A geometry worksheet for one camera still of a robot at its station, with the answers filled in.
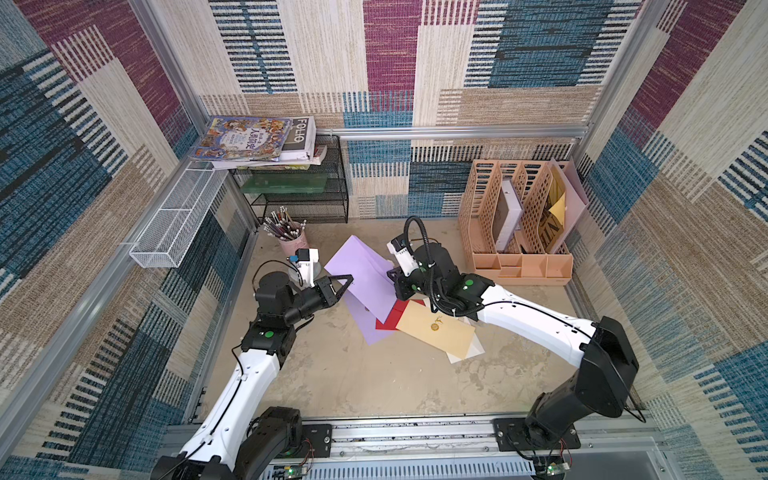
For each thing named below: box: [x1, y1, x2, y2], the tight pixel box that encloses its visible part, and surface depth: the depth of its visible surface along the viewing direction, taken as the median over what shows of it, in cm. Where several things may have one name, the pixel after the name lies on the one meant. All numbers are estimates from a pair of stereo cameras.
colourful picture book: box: [190, 116, 293, 161], surface depth 83 cm
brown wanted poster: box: [539, 166, 565, 253], surface depth 99 cm
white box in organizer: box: [496, 179, 524, 250], surface depth 101 cm
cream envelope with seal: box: [395, 300, 476, 359], surface depth 93 cm
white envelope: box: [446, 329, 486, 364], surface depth 89 cm
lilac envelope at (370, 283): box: [324, 235, 398, 325], surface depth 76 cm
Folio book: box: [211, 116, 327, 170], surface depth 82 cm
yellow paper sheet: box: [548, 192, 566, 225], surface depth 90 cm
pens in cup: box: [263, 206, 307, 240], surface depth 101 cm
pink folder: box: [550, 157, 589, 254], surface depth 90 cm
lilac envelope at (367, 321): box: [345, 289, 396, 345], surface depth 93 cm
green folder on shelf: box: [241, 173, 328, 193], surface depth 103 cm
